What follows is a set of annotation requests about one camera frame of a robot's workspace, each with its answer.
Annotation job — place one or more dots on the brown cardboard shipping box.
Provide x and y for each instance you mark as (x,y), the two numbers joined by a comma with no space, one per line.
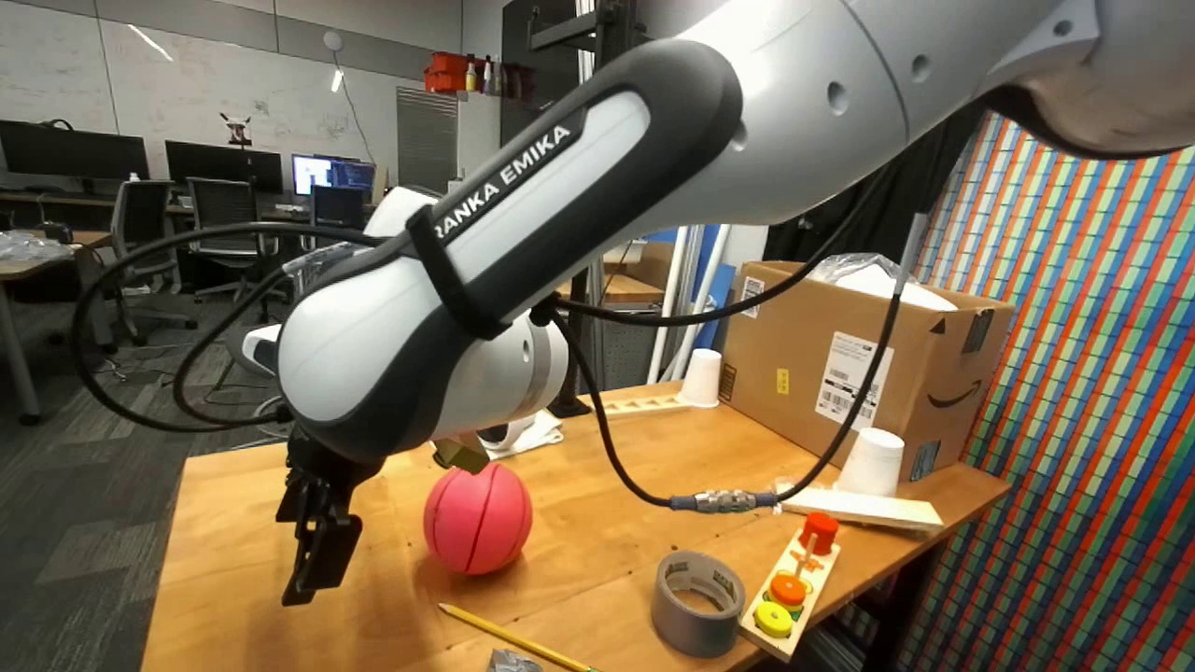
(797,361)

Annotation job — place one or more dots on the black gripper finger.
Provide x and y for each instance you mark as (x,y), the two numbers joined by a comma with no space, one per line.
(305,564)
(337,548)

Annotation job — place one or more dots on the black mesh office chair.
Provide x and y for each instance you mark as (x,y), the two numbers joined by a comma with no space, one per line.
(141,236)

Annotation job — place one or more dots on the white wooden peg board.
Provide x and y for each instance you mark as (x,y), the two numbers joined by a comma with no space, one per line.
(792,591)

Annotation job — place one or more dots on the light wooden block with holes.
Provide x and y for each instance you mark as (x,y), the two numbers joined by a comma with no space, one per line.
(642,406)

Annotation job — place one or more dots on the lit computer monitor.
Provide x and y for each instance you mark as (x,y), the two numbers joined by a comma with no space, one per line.
(330,172)

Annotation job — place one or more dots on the pink basketball toy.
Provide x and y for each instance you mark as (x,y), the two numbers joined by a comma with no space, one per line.
(478,519)

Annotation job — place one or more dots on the wide black computer monitor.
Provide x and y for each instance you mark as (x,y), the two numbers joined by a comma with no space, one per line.
(75,156)

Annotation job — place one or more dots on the white paper cup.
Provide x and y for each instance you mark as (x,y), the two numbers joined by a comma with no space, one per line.
(703,379)
(874,462)

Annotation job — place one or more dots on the black wall screen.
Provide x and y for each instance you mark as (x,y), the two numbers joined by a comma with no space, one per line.
(536,51)

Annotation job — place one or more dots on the white plastic packing sheet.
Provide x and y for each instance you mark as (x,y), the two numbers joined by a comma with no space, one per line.
(871,280)

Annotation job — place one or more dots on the white flat long board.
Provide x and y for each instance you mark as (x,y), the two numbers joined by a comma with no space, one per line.
(859,511)

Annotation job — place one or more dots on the wooden office desk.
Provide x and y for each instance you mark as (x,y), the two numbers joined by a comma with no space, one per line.
(39,257)

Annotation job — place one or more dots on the small crumpled metal object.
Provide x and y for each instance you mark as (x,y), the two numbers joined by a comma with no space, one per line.
(515,661)

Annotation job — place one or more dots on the multicolour patterned curtain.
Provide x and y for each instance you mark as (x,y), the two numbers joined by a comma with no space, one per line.
(1095,411)

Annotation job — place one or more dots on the red container on shelf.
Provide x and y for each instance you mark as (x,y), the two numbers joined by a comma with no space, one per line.
(446,72)

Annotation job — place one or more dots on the Franka Panda robot arm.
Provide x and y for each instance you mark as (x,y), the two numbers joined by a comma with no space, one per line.
(562,188)

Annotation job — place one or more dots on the grey duct tape roll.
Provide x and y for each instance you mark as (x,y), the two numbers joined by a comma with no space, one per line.
(696,608)

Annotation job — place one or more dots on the white tape roll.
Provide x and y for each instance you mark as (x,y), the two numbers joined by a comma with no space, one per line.
(508,435)

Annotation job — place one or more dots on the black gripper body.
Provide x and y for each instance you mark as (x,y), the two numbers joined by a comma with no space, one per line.
(325,478)

